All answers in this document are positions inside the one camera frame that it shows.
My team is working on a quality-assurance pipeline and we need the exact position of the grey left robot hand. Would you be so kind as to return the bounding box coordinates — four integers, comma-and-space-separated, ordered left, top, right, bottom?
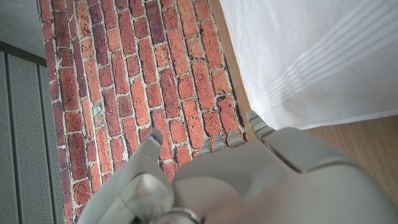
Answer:
76, 110, 398, 224

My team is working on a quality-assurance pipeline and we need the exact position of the white handkerchief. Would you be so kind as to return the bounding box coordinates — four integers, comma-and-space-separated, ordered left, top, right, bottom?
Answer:
219, 0, 398, 131

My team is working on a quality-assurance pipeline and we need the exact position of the red brick printed backdrop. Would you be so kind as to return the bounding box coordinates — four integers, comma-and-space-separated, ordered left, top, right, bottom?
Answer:
36, 0, 249, 224

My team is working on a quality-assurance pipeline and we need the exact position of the grey perforated panel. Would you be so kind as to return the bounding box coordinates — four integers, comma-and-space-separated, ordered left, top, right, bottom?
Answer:
0, 40, 65, 224

